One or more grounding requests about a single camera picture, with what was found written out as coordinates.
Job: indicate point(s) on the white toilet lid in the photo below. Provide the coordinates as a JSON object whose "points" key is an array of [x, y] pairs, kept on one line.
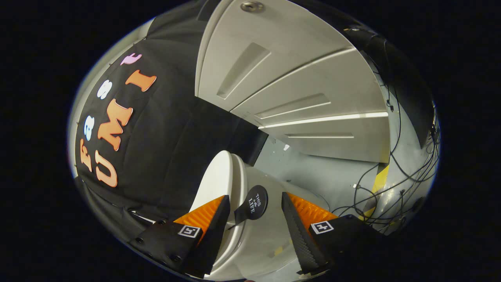
{"points": [[215, 180]]}

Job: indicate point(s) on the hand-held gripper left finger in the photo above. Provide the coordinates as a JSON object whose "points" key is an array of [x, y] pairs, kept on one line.
{"points": [[215, 239]]}

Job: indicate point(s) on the yellow black floor tape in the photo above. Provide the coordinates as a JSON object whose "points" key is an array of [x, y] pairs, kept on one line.
{"points": [[381, 178]]}

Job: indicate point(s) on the white panelled cabinet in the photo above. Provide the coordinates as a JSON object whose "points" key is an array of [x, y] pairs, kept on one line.
{"points": [[297, 90]]}

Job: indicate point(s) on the white toilet bowl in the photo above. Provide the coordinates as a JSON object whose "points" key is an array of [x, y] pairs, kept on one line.
{"points": [[266, 243]]}

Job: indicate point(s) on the round metal cabinet knob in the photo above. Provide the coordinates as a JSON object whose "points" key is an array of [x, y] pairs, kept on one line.
{"points": [[252, 6]]}

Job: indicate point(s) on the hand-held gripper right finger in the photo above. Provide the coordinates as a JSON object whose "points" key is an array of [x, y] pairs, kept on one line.
{"points": [[303, 243]]}

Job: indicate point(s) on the black backdrop cloth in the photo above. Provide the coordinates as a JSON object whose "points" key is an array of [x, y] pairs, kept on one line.
{"points": [[168, 149]]}

